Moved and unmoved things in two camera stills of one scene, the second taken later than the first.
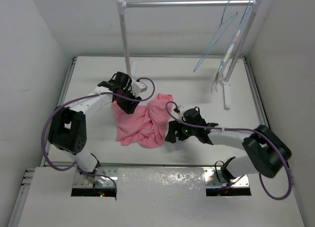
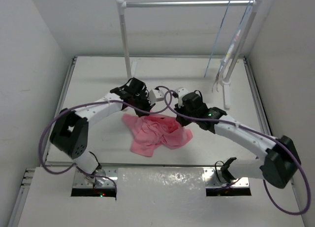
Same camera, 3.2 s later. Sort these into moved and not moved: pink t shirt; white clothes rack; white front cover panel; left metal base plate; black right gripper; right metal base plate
Moved: pink t shirt; black right gripper
Not moved: white front cover panel; left metal base plate; white clothes rack; right metal base plate
